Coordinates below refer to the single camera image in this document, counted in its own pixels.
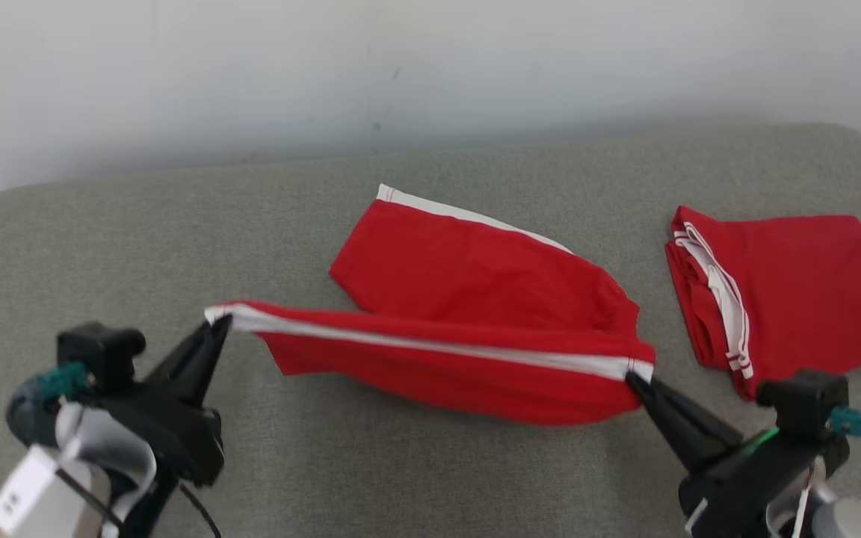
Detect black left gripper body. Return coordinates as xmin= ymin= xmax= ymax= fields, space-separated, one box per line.
xmin=98 ymin=381 xmax=226 ymax=486

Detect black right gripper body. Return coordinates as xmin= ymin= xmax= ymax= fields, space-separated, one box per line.
xmin=679 ymin=426 xmax=850 ymax=538

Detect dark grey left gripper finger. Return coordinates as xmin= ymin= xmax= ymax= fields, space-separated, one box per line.
xmin=145 ymin=314 xmax=233 ymax=408

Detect black cable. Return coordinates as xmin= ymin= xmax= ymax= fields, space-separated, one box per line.
xmin=176 ymin=482 xmax=222 ymax=538

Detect white paper tag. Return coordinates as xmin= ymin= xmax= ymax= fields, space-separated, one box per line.
xmin=0 ymin=446 xmax=61 ymax=535

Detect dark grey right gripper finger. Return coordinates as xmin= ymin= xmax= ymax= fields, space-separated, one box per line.
xmin=625 ymin=371 xmax=741 ymax=473

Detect left camera cable teal plug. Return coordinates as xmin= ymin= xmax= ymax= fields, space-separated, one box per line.
xmin=34 ymin=362 xmax=91 ymax=397

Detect red Bulls jersey white sleeves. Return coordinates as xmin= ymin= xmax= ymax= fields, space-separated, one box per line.
xmin=664 ymin=205 xmax=861 ymax=401

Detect red Bulls shorts white stripes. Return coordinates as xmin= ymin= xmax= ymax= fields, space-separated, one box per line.
xmin=205 ymin=183 xmax=655 ymax=427

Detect thin red white wires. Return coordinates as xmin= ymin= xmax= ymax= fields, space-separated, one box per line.
xmin=789 ymin=457 xmax=826 ymax=538

